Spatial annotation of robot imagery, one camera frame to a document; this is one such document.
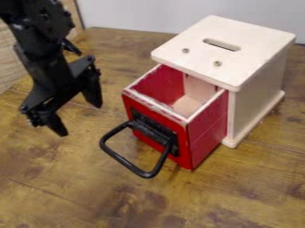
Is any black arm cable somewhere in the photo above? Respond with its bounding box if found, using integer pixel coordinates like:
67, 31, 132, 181
61, 38, 83, 57

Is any white wooden drawer box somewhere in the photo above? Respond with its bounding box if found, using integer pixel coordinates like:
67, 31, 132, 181
151, 15, 296, 148

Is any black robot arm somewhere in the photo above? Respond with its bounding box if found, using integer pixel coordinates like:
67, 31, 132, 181
0, 0, 103, 136

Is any black metal drawer handle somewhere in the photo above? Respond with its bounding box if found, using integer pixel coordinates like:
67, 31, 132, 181
99, 109, 179, 179

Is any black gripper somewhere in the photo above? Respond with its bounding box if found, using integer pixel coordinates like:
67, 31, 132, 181
15, 45, 103, 137

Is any red drawer front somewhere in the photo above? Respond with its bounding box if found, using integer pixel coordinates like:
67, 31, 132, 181
122, 64, 229, 170

